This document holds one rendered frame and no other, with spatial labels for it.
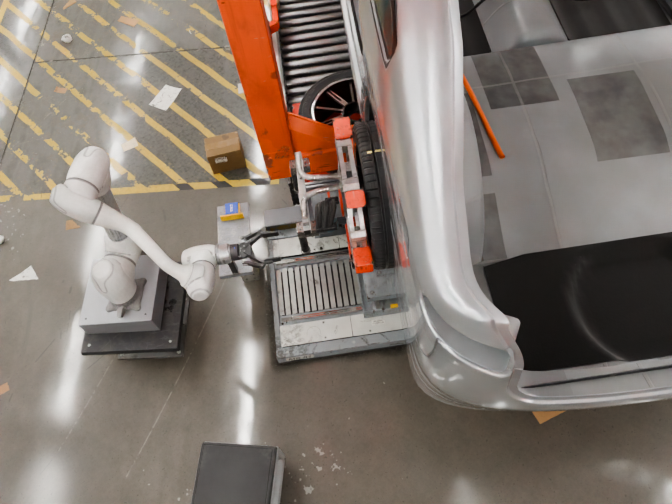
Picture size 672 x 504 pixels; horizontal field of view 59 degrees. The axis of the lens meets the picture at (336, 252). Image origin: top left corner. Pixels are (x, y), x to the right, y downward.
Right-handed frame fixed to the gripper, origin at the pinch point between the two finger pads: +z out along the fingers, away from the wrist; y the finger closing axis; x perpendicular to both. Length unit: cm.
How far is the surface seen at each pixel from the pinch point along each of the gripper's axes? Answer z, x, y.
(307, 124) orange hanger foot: 20, -4, -70
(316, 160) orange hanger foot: 22, -20, -60
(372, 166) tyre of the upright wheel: 45, 34, -9
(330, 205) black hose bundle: 26.0, 21.3, -2.5
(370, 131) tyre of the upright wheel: 47, 33, -28
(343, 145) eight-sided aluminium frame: 35, 29, -26
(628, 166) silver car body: 150, 17, -3
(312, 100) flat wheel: 24, -33, -114
